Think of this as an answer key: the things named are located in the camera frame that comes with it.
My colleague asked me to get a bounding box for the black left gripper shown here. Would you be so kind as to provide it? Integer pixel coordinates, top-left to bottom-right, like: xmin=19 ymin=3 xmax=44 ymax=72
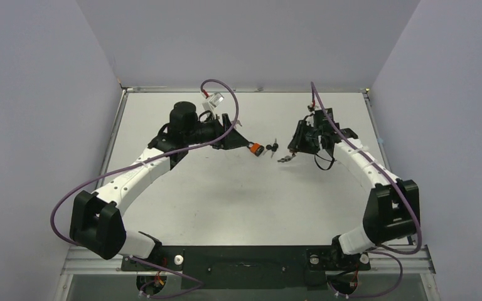
xmin=185 ymin=114 xmax=249 ymax=150

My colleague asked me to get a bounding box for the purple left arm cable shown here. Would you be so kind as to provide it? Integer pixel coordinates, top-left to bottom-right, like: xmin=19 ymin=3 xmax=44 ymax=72
xmin=50 ymin=78 xmax=240 ymax=246

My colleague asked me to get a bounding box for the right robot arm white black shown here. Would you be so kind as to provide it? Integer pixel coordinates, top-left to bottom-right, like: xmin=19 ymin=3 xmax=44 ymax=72
xmin=287 ymin=109 xmax=420 ymax=268

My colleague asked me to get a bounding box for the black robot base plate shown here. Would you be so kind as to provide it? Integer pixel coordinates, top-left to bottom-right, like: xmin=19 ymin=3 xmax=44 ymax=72
xmin=121 ymin=245 xmax=371 ymax=290

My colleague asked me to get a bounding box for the orange Opel padlock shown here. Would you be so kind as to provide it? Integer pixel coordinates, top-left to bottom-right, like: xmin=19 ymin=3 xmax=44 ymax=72
xmin=247 ymin=142 xmax=265 ymax=157

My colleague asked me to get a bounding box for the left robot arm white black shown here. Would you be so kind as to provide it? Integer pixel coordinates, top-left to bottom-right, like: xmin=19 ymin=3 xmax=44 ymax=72
xmin=70 ymin=102 xmax=249 ymax=270

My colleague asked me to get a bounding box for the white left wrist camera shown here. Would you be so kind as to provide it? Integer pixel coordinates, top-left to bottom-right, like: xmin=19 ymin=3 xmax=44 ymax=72
xmin=202 ymin=93 xmax=224 ymax=119

